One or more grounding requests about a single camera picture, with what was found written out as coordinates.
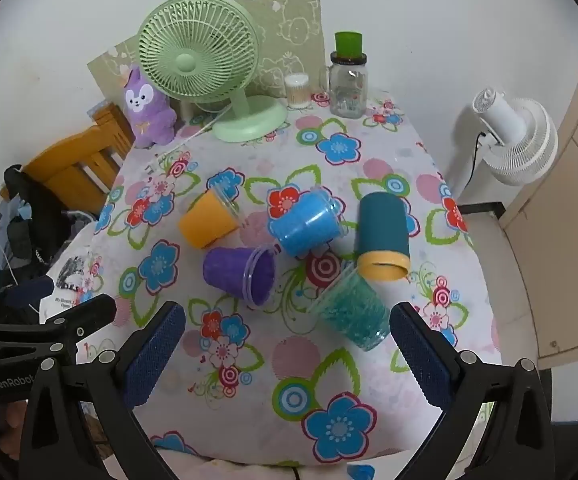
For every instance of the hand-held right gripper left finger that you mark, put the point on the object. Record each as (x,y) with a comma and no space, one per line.
(153,357)

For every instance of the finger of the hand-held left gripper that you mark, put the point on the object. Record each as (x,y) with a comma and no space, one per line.
(33,290)
(86,312)

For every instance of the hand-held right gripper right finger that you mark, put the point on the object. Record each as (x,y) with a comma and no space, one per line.
(421,357)

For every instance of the teal glitter plastic cup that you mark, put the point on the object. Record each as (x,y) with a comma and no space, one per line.
(356,310)

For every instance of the purple plastic cup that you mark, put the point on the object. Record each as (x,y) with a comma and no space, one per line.
(229,270)

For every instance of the dark teal yellow-lined cup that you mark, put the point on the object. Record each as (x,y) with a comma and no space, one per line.
(381,225)

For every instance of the orange plastic cup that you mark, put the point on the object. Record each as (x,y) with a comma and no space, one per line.
(204,222)

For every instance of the blue plastic cup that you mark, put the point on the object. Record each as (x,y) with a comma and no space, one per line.
(301,227)

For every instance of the small green cup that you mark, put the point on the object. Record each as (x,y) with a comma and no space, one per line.
(348,44)

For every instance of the white printed cloth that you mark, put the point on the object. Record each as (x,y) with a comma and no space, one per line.
(71,275)

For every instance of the black bag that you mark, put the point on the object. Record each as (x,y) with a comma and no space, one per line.
(39,220)

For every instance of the floral tablecloth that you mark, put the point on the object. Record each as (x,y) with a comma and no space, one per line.
(289,360)

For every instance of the wooden chair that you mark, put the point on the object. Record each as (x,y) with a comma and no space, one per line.
(69,160)

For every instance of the beige door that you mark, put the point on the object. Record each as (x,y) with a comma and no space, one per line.
(559,210)

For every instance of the purple plush toy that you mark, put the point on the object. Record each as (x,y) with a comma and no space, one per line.
(144,110)

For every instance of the white standing fan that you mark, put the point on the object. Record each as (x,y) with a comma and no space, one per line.
(519,145)

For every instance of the green desk fan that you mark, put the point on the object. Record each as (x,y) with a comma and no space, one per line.
(189,62)

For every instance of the cotton swab container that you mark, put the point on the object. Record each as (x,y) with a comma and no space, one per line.
(297,91)

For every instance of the green printed paper sheet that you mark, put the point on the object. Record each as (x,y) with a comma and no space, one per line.
(294,25)

